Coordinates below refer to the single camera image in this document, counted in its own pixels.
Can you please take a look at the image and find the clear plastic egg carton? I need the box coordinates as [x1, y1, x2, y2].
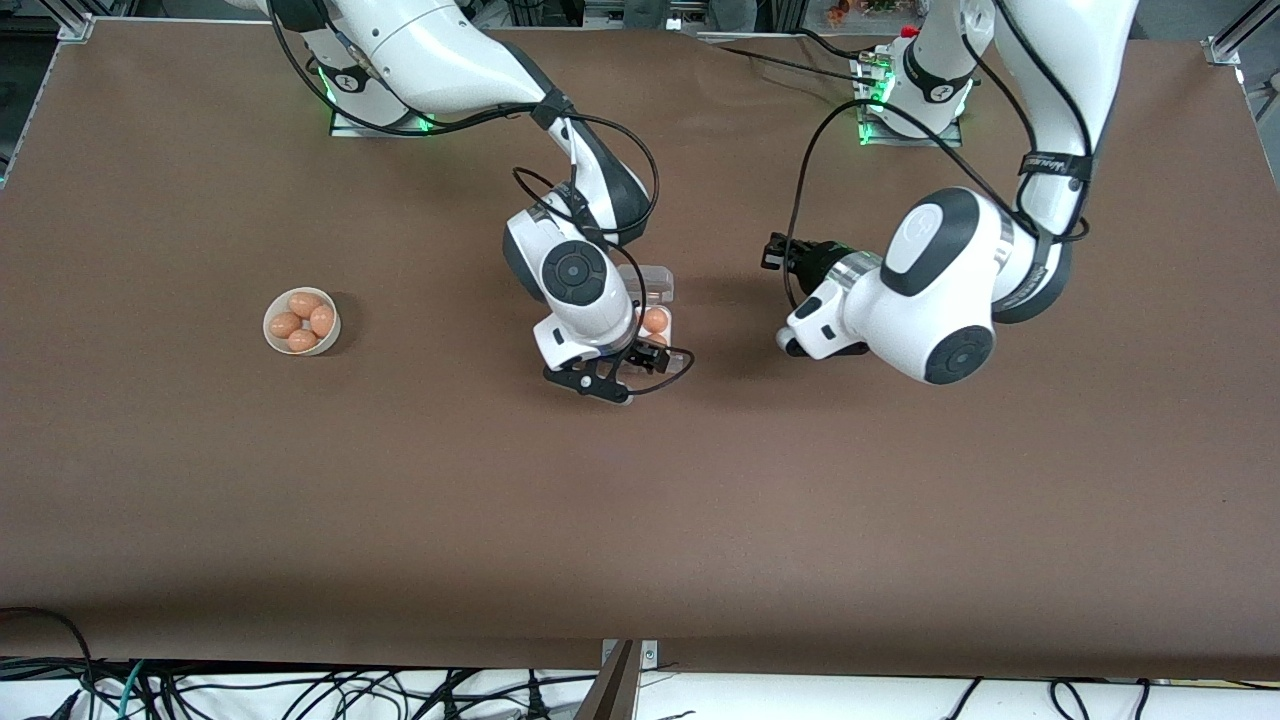
[612, 264, 695, 383]

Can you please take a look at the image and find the brown table cover sheet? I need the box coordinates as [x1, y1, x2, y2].
[0, 20, 1280, 683]

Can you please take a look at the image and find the white round bowl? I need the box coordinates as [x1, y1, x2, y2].
[263, 287, 342, 357]

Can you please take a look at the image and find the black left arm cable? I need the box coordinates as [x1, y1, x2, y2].
[783, 0, 1093, 311]

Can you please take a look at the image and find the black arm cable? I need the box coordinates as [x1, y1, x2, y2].
[265, 0, 697, 397]
[783, 0, 1093, 311]

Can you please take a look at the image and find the small metal bracket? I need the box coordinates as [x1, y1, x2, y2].
[600, 638, 659, 673]

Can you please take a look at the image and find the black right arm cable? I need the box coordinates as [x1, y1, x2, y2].
[265, 0, 697, 397]

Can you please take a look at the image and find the dark camera stand post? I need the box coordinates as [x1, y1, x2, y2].
[575, 640, 641, 720]

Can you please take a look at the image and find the thick black cable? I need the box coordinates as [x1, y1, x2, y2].
[0, 606, 96, 720]

